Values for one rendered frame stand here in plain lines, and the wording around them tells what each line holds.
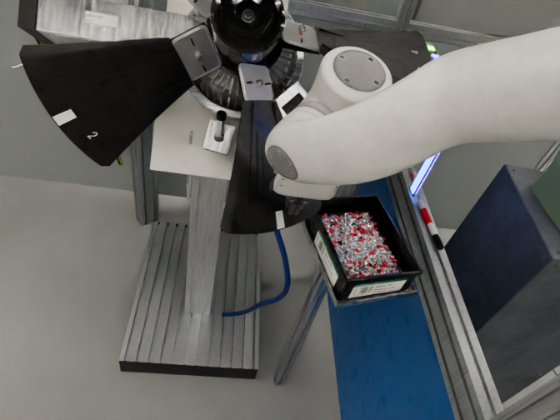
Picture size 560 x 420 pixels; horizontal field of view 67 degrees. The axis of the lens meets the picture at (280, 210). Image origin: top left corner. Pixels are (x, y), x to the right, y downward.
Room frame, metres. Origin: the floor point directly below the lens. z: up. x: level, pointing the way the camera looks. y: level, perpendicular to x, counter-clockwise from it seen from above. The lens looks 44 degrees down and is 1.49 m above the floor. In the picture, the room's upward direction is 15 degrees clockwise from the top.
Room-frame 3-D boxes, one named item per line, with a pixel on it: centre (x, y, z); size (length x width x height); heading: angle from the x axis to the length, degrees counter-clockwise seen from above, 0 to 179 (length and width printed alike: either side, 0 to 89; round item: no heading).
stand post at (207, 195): (0.82, 0.20, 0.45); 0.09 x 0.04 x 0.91; 102
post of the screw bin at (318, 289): (0.67, -0.15, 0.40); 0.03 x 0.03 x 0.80; 27
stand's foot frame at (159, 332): (0.91, 0.22, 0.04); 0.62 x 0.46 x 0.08; 12
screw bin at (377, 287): (0.62, -0.18, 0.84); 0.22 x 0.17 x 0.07; 27
